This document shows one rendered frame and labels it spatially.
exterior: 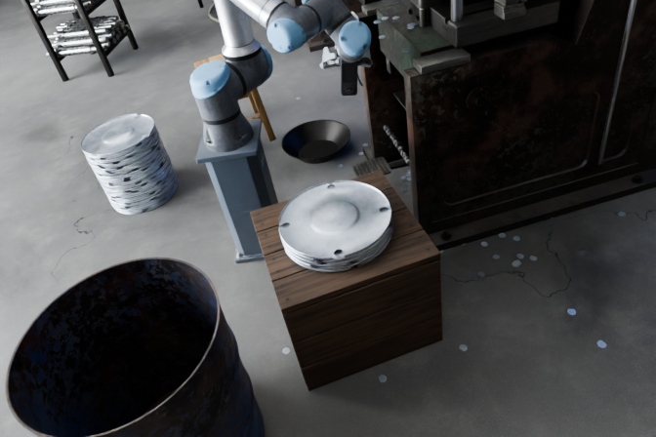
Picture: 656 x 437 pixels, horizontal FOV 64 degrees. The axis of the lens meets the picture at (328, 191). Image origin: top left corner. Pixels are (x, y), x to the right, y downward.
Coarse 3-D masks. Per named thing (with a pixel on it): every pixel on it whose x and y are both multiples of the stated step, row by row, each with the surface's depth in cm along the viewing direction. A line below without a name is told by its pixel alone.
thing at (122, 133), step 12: (108, 120) 216; (120, 120) 216; (132, 120) 214; (144, 120) 212; (96, 132) 211; (108, 132) 208; (120, 132) 206; (132, 132) 205; (144, 132) 205; (84, 144) 204; (96, 144) 203; (108, 144) 201; (120, 144) 200; (132, 144) 198
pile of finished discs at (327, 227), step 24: (312, 192) 143; (336, 192) 141; (360, 192) 140; (288, 216) 137; (312, 216) 134; (336, 216) 133; (360, 216) 132; (384, 216) 131; (288, 240) 130; (312, 240) 128; (336, 240) 127; (360, 240) 126; (384, 240) 127; (312, 264) 125; (336, 264) 124; (360, 264) 125
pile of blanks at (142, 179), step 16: (144, 144) 202; (160, 144) 211; (96, 160) 198; (112, 160) 197; (128, 160) 200; (144, 160) 203; (160, 160) 211; (96, 176) 212; (112, 176) 203; (128, 176) 202; (144, 176) 205; (160, 176) 211; (176, 176) 224; (112, 192) 210; (128, 192) 207; (144, 192) 209; (160, 192) 213; (128, 208) 213; (144, 208) 213
